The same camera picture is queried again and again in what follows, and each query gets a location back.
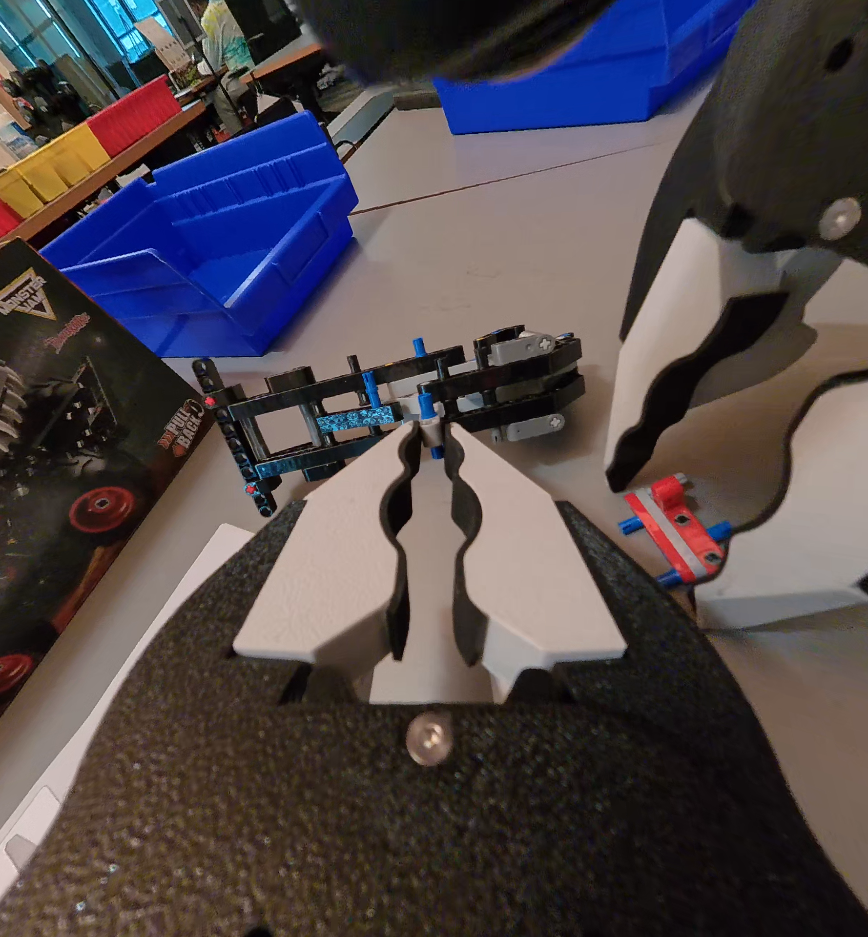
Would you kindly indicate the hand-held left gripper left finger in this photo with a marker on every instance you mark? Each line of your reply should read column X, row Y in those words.
column 317, row 578

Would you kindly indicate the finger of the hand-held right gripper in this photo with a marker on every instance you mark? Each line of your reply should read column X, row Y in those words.
column 668, row 307
column 837, row 498

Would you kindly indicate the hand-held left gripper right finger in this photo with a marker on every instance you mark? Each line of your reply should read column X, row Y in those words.
column 544, row 578

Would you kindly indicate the red toy beam assembly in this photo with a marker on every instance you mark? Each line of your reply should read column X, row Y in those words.
column 668, row 527

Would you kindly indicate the black toy chassis assembly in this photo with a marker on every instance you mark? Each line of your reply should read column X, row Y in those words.
column 478, row 380

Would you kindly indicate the grey desk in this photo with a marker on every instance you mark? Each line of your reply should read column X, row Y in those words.
column 478, row 256

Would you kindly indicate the white instruction booklet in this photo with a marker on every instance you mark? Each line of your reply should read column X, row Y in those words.
column 211, row 560

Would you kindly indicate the blue plastic bin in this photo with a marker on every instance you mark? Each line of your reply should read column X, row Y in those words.
column 258, row 219
column 551, row 102

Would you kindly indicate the black toy set box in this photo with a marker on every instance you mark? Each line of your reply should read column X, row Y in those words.
column 53, row 439

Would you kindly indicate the long wooden table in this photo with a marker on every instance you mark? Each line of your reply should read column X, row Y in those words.
column 152, row 143

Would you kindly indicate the row of yellow plastic bins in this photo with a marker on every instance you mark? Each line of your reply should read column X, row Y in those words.
column 53, row 168

